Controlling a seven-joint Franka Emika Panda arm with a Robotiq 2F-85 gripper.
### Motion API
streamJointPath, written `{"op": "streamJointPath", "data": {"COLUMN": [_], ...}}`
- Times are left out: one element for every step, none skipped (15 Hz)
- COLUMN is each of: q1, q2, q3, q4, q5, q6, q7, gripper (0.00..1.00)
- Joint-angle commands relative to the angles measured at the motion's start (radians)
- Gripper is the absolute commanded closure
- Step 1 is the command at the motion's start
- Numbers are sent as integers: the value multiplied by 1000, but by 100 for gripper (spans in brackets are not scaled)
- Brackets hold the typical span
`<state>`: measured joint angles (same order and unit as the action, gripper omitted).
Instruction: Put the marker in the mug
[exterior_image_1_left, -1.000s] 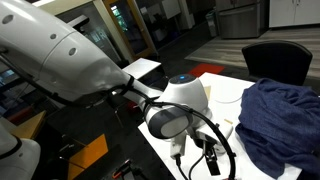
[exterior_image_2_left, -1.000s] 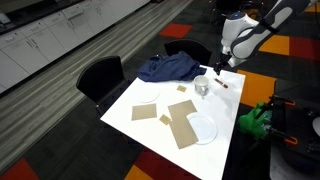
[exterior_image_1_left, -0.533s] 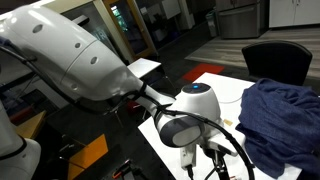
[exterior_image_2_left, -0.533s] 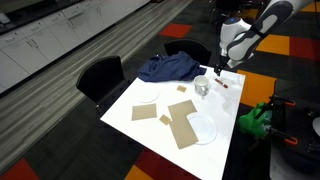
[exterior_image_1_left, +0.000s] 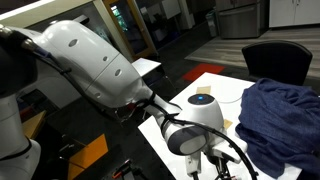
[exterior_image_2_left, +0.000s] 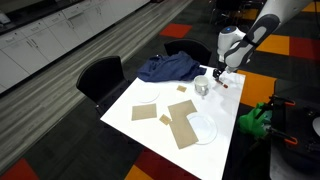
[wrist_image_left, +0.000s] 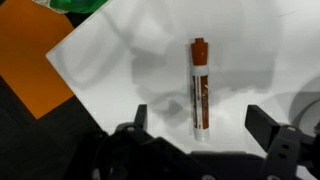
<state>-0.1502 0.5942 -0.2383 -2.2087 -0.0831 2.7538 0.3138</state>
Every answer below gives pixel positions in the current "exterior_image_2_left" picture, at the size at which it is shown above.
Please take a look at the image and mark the black orange clamp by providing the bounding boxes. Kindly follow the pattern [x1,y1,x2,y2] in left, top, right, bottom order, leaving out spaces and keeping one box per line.
[266,127,300,147]
[261,94,297,113]

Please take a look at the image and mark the white ceramic mug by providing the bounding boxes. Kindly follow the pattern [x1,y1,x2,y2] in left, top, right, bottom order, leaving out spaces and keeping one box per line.
[193,74,211,97]

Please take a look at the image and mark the dark blue cloth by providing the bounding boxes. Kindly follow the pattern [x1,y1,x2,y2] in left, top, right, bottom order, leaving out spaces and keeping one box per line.
[136,50,208,84]

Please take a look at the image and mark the large cardboard piece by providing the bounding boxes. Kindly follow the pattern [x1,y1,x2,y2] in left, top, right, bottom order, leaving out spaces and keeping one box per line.
[168,114,200,150]

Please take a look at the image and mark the white disc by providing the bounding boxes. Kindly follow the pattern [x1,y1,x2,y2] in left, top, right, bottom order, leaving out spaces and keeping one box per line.
[311,116,320,138]

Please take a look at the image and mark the white marker with red cap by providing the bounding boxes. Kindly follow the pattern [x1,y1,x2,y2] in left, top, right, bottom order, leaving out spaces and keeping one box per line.
[214,78,230,90]

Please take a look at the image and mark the white floor cabinets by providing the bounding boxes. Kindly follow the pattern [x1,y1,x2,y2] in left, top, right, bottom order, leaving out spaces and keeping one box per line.
[0,0,151,95]

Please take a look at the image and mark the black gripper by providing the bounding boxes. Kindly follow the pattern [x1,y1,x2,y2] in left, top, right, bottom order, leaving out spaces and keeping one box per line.
[212,67,225,85]

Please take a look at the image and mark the large brown paper sheet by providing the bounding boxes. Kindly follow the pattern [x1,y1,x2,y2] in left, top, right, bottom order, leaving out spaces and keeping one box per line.
[167,99,198,122]

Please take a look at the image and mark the white round plate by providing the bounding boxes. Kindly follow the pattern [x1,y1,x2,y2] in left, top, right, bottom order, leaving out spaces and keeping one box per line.
[134,85,161,104]
[185,111,219,146]

